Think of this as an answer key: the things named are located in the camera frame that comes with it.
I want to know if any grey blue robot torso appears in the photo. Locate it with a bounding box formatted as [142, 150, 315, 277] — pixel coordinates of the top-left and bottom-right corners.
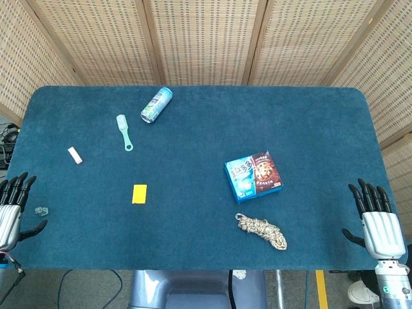
[127, 269, 268, 309]

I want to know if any white pink eraser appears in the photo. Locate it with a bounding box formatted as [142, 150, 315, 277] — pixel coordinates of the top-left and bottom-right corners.
[67, 146, 84, 165]

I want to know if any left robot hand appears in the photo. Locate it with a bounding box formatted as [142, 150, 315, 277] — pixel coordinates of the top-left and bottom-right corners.
[0, 172, 48, 252]

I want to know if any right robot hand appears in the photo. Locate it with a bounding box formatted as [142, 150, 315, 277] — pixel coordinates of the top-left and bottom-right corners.
[341, 178, 406, 259]

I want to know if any metal table leg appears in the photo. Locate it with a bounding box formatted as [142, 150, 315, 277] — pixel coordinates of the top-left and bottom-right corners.
[275, 269, 286, 309]

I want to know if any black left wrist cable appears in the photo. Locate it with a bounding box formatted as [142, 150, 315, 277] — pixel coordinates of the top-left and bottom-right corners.
[5, 252, 26, 278]

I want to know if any green toothbrush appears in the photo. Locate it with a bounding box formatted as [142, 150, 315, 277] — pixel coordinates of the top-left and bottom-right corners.
[116, 114, 135, 152]

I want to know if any beige rope bundle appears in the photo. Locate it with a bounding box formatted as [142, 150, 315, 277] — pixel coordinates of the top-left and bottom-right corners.
[234, 212, 288, 251]

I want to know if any black floor cable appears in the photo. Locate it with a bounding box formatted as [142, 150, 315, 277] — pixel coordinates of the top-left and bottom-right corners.
[57, 269, 124, 309]

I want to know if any black cable bundle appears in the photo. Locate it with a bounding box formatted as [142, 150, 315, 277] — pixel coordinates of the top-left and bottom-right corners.
[0, 122, 21, 170]

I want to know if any blue felt table cover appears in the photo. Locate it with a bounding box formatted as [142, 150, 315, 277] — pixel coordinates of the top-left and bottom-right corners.
[0, 85, 409, 271]

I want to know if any white shoe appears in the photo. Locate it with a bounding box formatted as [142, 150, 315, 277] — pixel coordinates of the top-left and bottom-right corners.
[347, 279, 380, 304]

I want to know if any blue cookie box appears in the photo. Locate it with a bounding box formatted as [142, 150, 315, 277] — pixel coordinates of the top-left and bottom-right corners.
[224, 149, 284, 205]

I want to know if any yellow card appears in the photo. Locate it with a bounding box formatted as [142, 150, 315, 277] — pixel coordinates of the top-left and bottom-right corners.
[131, 184, 148, 205]

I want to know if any blue green drink can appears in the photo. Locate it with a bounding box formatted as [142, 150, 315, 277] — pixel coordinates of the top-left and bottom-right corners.
[140, 86, 174, 124]

